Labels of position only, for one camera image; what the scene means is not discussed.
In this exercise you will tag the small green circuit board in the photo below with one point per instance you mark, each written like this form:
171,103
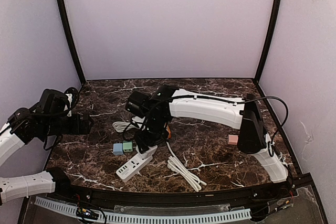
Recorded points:
86,213

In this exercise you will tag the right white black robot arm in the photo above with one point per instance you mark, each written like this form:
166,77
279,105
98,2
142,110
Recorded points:
167,102

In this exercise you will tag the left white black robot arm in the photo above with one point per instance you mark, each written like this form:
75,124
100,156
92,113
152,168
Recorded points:
51,116

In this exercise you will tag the white cube socket adapter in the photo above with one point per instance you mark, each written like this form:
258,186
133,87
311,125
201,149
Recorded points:
147,153

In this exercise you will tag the white slotted cable duct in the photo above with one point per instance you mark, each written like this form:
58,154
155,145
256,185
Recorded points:
129,214

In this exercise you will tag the black front table rail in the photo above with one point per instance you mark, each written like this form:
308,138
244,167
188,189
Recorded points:
248,196

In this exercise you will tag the orange power strip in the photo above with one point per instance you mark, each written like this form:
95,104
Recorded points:
169,132

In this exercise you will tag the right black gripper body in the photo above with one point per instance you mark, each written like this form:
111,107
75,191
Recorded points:
146,139

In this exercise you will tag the white power strip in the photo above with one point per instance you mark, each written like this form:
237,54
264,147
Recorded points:
132,167

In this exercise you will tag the black frame post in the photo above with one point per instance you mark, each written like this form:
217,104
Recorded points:
70,40
268,40

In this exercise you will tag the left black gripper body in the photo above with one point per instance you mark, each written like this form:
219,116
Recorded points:
79,123

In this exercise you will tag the pink plug adapter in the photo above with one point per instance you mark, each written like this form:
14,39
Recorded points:
233,139

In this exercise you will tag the right black frame post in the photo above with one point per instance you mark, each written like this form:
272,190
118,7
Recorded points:
268,40

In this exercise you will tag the blue plug adapter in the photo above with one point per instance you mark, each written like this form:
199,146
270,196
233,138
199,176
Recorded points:
118,149

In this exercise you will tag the green plug adapter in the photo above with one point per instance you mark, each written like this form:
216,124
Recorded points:
127,147

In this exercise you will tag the left black frame post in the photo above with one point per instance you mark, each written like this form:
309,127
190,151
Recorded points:
70,40

